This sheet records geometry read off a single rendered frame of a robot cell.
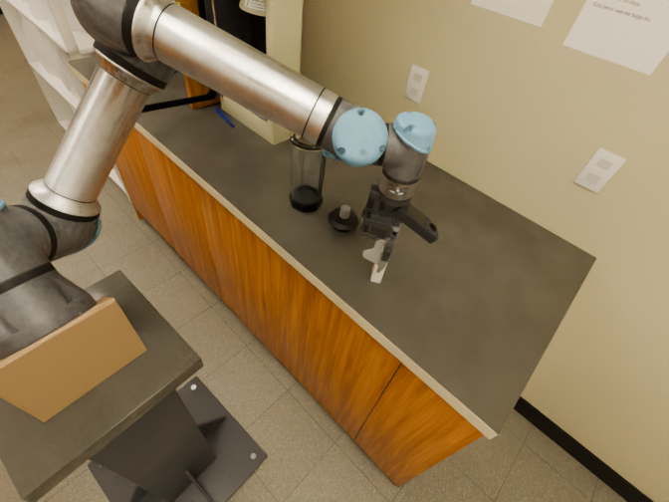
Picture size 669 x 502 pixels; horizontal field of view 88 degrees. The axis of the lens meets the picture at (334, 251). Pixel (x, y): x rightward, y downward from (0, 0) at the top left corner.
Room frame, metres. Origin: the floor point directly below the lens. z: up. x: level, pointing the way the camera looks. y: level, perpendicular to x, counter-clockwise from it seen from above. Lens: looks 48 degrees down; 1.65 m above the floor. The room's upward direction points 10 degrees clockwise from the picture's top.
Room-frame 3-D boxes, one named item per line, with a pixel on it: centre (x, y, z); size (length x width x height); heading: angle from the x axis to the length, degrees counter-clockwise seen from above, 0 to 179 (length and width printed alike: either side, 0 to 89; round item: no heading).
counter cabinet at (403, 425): (1.13, 0.23, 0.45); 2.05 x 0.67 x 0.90; 54
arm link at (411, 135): (0.58, -0.10, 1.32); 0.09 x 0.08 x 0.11; 93
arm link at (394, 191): (0.58, -0.10, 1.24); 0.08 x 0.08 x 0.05
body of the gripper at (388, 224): (0.58, -0.09, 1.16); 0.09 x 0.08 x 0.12; 86
